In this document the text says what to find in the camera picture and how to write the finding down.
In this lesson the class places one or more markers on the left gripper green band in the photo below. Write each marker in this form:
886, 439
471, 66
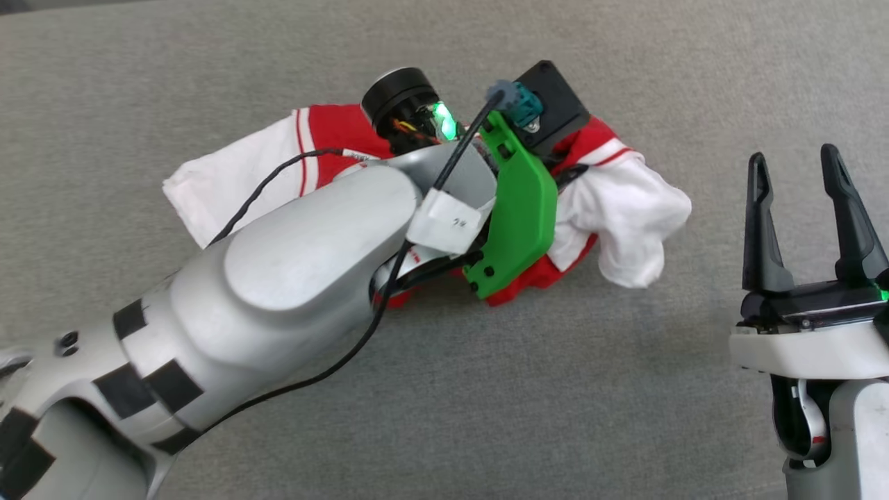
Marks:
521, 208

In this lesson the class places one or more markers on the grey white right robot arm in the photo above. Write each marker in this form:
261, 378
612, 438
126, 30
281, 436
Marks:
861, 430

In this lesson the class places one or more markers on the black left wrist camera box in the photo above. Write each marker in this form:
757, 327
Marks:
555, 104

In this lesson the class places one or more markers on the red and white garment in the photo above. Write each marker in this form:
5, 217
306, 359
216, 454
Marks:
625, 201

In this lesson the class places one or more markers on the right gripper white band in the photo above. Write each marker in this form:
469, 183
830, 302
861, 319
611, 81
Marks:
812, 351

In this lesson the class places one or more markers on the grey fabric sofa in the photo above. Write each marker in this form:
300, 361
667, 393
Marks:
486, 417

